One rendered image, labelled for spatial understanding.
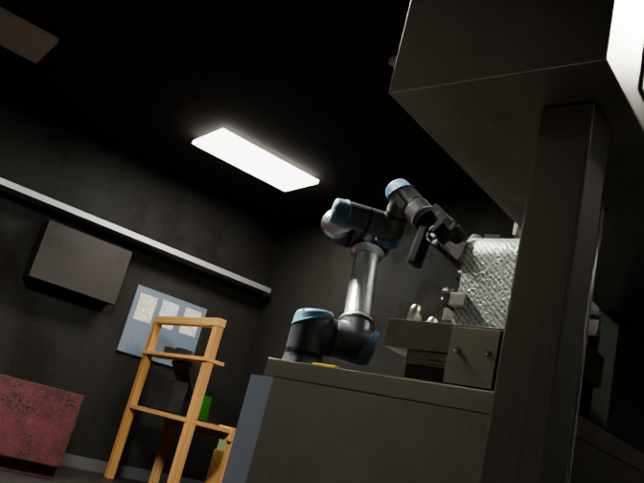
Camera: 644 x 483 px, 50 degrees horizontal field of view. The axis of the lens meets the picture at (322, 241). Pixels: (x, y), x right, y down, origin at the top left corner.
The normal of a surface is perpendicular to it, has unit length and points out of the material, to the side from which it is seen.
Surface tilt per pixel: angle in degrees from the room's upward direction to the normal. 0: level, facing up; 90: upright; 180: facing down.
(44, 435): 90
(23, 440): 90
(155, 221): 90
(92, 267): 90
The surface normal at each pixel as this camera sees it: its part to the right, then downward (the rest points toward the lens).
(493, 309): -0.59, -0.37
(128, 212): 0.61, -0.08
